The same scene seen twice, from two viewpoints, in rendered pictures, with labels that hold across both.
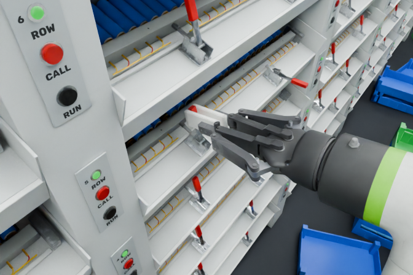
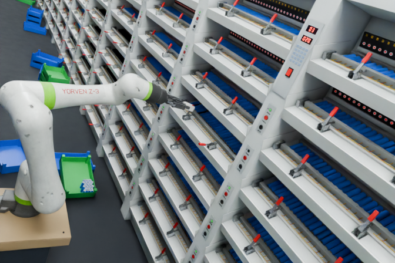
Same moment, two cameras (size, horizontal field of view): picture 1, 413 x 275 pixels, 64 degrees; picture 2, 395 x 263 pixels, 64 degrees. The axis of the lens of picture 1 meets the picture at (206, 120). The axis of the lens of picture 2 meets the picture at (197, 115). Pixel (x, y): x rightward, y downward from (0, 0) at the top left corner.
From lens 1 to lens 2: 1.70 m
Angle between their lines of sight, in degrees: 85
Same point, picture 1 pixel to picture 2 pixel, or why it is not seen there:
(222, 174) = (183, 158)
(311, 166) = not seen: hidden behind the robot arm
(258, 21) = (213, 101)
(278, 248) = not seen: outside the picture
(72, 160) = (176, 70)
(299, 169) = not seen: hidden behind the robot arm
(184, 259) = (160, 168)
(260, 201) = (175, 245)
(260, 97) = (201, 140)
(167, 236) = (167, 138)
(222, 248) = (158, 212)
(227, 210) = (172, 189)
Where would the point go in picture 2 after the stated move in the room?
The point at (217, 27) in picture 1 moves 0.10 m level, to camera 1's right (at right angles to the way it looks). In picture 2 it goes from (210, 93) to (203, 97)
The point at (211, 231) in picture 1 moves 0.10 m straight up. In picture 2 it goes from (166, 180) to (171, 166)
